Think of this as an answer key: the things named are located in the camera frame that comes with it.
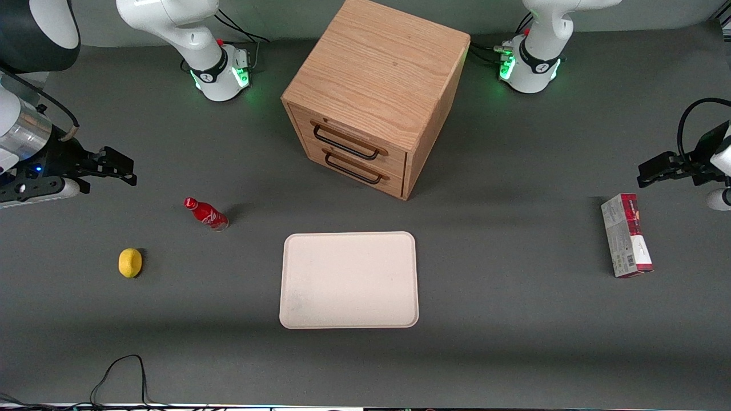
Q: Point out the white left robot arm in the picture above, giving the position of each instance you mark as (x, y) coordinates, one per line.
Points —
(537, 57)

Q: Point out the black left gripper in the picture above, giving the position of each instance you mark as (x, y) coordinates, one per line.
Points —
(703, 156)

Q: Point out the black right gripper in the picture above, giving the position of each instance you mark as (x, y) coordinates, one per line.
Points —
(57, 158)

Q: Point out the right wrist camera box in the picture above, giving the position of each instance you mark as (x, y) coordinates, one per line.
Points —
(34, 191)

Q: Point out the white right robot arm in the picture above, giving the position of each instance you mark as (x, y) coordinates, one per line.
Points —
(171, 23)

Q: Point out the wooden drawer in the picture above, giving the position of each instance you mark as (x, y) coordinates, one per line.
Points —
(397, 185)
(394, 161)

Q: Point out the wooden drawer cabinet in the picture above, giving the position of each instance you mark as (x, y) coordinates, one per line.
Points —
(377, 63)

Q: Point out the red soda bottle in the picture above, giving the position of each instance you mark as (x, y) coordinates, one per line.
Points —
(207, 214)

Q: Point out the grey and red carton box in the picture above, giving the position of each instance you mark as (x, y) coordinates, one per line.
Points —
(623, 237)

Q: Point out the cream plastic tray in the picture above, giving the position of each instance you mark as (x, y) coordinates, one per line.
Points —
(348, 279)

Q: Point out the dark grey table mat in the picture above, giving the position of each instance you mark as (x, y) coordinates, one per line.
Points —
(514, 342)

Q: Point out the yellow lemon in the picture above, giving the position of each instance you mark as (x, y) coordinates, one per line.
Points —
(130, 263)

